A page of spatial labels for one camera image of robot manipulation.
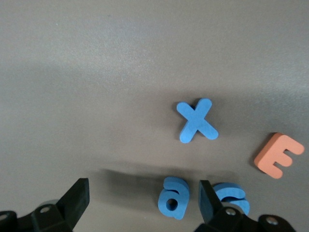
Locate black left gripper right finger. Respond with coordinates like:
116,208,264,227
194,180,297,232

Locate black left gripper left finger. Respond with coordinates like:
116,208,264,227
0,178,90,232

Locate blue foam letter G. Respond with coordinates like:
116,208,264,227
212,183,251,216

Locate blue foam letter a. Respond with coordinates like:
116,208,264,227
157,176,191,221

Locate blue foam letter X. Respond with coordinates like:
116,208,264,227
176,98,219,144

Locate orange foam letter E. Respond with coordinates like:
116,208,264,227
253,132,305,180

